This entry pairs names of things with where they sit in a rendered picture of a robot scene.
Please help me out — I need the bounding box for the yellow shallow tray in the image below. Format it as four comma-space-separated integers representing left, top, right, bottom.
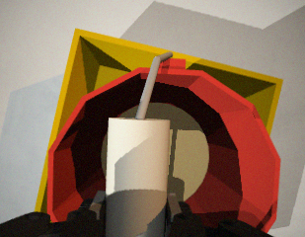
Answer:
35, 29, 283, 213

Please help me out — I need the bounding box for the red pail with handle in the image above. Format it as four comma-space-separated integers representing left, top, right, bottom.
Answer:
47, 51, 280, 237

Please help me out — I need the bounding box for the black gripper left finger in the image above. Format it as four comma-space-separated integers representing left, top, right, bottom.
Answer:
0, 191, 107, 237

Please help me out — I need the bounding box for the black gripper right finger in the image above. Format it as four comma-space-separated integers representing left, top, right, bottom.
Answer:
164, 193, 273, 237

